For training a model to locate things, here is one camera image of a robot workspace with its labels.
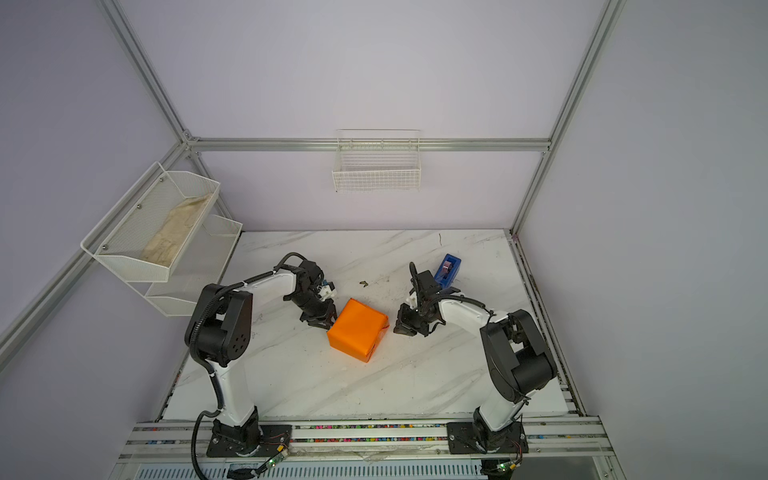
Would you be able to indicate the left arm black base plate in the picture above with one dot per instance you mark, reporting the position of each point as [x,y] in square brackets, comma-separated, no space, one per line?
[262,441]

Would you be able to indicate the white upper mesh shelf bin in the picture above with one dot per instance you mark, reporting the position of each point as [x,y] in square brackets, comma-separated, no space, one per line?
[119,238]

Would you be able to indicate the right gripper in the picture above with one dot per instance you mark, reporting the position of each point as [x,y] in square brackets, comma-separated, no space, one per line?
[403,324]

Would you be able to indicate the blue tape dispenser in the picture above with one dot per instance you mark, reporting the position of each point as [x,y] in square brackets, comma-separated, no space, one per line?
[447,271]

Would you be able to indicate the white mesh shelf bin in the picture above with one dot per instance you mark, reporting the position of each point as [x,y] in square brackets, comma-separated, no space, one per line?
[202,263]
[119,238]

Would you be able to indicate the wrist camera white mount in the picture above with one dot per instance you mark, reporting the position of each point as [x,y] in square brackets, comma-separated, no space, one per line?
[326,291]
[412,301]

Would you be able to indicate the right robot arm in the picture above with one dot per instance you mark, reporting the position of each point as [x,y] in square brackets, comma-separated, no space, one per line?
[518,359]

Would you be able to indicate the aluminium frame rail front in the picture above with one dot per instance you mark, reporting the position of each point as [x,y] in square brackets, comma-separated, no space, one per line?
[569,447]

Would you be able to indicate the white wire wall basket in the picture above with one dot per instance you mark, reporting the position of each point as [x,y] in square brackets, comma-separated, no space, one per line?
[370,160]

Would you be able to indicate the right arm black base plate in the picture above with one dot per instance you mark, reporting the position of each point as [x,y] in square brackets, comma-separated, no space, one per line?
[469,438]

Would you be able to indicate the white lower mesh shelf bin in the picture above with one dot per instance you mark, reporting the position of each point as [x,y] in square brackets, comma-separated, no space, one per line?
[202,263]

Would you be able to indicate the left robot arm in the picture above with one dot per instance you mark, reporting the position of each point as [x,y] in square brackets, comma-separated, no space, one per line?
[219,333]

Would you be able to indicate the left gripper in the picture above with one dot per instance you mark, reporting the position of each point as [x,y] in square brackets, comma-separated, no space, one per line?
[328,310]

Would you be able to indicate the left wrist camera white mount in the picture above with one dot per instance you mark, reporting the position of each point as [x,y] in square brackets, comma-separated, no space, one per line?
[326,291]

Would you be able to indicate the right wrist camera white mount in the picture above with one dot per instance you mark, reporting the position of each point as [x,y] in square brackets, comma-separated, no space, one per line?
[412,301]

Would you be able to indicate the beige cloth in bin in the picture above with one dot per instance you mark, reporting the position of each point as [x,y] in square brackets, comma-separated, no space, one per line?
[166,244]

